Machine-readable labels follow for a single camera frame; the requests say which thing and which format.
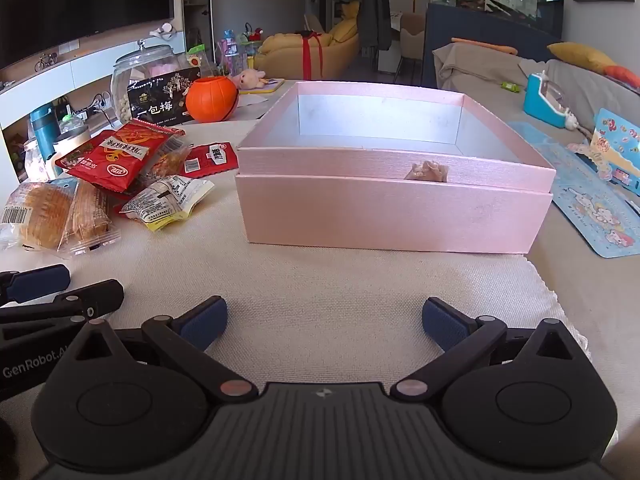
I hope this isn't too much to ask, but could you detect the teal thermos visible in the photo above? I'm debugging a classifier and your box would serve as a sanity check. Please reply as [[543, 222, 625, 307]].
[[29, 105, 61, 161]]

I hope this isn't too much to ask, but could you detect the grey covered sofa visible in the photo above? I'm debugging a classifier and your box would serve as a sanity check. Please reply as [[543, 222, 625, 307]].
[[432, 42, 640, 261]]

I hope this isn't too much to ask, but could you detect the grey coat on stand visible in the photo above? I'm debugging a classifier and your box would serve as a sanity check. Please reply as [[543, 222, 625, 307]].
[[345, 0, 393, 51]]

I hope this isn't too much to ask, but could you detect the colourful sticker card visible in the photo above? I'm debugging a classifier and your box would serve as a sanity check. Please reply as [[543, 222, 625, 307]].
[[590, 108, 640, 191]]

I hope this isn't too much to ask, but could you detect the clear snack bag green top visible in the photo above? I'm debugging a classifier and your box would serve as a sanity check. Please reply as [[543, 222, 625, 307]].
[[186, 44, 213, 78]]

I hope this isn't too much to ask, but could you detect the yellow cushion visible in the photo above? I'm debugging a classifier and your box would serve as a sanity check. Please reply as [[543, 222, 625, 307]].
[[546, 41, 621, 73]]

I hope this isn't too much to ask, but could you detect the orange pumpkin bucket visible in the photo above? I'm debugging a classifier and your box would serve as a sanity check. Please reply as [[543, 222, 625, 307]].
[[186, 76, 238, 123]]

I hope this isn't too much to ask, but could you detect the red chip packet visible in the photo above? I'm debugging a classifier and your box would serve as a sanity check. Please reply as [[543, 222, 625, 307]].
[[54, 142, 151, 193]]

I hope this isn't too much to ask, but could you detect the pink plush toy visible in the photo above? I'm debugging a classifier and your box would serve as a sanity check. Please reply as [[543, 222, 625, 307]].
[[230, 69, 267, 91]]

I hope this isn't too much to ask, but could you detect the yellow armchair with red ribbon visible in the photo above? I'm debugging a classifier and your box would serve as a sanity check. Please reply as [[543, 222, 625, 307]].
[[255, 2, 361, 81]]

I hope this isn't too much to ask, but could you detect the teal toy box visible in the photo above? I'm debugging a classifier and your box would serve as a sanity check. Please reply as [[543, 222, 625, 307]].
[[523, 71, 581, 131]]

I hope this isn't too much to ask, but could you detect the dark blue cabinet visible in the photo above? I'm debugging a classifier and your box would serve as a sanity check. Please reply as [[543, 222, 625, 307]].
[[422, 2, 563, 88]]

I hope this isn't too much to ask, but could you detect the pink gift box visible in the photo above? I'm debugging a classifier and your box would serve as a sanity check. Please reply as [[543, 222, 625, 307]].
[[235, 80, 557, 256]]

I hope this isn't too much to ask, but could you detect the black plum snack bag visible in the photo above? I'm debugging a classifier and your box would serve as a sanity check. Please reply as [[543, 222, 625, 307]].
[[127, 67, 203, 126]]

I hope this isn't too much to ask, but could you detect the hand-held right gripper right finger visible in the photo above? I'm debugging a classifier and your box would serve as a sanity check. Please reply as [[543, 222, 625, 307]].
[[389, 297, 576, 403]]

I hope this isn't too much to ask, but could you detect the beige tablecloth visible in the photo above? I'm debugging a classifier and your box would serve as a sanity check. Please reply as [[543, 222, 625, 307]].
[[0, 120, 593, 480]]

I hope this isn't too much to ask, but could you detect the yellow and white snack packet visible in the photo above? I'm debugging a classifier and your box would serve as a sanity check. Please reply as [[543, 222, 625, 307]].
[[119, 175, 216, 233]]

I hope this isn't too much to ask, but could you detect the sliced cake packet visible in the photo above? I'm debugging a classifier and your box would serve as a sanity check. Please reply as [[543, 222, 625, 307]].
[[57, 180, 122, 257]]

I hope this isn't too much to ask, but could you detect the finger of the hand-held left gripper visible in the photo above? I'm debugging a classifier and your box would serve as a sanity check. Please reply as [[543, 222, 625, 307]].
[[0, 264, 71, 306], [0, 280, 125, 326]]

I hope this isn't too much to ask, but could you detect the small red snack packet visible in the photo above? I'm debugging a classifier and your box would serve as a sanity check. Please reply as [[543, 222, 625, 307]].
[[185, 141, 240, 178]]

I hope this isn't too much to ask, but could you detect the white coffee table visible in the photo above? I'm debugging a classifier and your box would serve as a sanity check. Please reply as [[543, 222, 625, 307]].
[[85, 79, 301, 133]]

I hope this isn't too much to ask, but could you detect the orange cushion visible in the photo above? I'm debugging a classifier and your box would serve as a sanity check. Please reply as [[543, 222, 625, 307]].
[[602, 65, 640, 91]]

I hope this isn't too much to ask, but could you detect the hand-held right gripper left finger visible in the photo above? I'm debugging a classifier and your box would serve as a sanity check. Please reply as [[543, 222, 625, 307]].
[[70, 296, 258, 403]]

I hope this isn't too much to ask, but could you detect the white power strip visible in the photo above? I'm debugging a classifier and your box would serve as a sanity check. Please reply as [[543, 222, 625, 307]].
[[75, 92, 113, 121]]

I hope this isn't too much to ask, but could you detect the colourful toy set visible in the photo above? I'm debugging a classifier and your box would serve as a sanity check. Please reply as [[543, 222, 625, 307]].
[[217, 30, 248, 76]]

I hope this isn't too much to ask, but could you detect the white paper sheet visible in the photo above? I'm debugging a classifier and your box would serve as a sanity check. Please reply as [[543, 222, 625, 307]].
[[235, 91, 273, 108]]

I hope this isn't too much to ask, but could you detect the tan dining chair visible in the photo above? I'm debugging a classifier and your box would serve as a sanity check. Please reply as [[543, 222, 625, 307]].
[[395, 12, 428, 83]]

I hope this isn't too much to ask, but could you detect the blue cartoon printed sheet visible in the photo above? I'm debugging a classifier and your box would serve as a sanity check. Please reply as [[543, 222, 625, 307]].
[[530, 140, 640, 259]]

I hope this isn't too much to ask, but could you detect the large glass jar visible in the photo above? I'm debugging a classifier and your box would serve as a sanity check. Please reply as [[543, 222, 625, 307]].
[[111, 40, 181, 123]]

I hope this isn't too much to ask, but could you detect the white TV wall unit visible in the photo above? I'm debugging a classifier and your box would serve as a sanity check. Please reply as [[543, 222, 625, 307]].
[[0, 35, 188, 181]]

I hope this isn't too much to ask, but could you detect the bread loaf packet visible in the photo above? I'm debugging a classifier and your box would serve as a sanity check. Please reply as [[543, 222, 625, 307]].
[[0, 180, 76, 252]]

